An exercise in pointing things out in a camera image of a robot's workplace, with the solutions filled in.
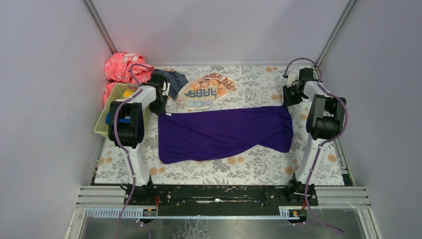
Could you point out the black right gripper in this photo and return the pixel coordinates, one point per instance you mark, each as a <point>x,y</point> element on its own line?
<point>290,97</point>

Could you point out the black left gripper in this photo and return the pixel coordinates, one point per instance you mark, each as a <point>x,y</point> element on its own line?
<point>158,105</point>

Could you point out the purple towel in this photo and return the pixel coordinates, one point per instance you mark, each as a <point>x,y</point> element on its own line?
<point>221,134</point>

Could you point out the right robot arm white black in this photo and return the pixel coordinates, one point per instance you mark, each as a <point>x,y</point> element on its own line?
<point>325,122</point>

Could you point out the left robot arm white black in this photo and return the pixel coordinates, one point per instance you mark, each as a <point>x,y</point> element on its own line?
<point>126,126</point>

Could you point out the dark grey cloth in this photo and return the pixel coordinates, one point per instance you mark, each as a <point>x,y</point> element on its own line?
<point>176,80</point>

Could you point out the yellow rolled towel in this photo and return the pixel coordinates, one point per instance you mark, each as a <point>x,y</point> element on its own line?
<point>128,93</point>

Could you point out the pale green plastic basket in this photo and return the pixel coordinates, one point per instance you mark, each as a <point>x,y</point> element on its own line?
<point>105,109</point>

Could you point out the beige lettered towel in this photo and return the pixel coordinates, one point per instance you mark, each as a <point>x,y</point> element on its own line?
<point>201,92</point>

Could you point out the pink patterned cloth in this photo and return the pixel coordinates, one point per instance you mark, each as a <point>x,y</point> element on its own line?
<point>117,70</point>

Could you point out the blue rolled towel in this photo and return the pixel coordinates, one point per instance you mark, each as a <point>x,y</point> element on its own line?
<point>107,118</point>

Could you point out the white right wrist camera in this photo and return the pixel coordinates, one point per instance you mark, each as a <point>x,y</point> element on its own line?
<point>292,80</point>

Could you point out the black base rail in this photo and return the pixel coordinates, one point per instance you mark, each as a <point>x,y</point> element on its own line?
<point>214,200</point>

